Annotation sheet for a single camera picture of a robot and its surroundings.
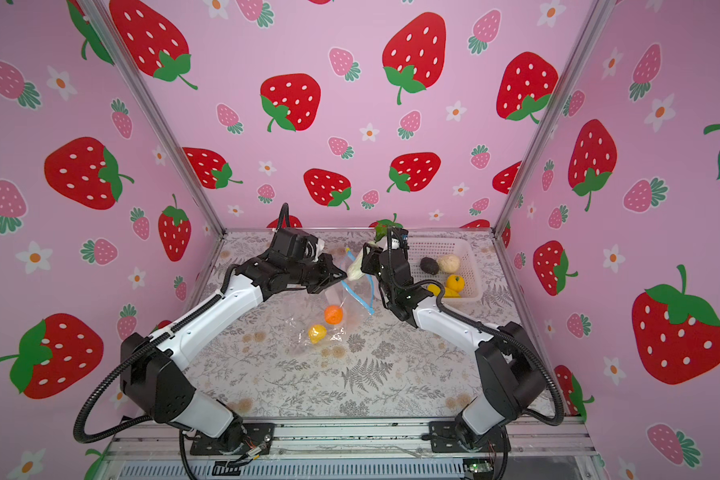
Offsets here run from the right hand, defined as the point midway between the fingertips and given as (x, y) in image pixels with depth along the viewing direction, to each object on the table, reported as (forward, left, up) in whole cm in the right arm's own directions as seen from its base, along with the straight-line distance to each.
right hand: (365, 245), depth 82 cm
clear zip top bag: (-15, 0, -5) cm, 16 cm away
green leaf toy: (+32, -2, -22) cm, 39 cm away
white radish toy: (-6, +2, -4) cm, 8 cm away
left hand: (-10, +3, -1) cm, 10 cm away
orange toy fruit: (-14, +8, -16) cm, 23 cm away
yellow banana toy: (-17, -18, +6) cm, 26 cm away
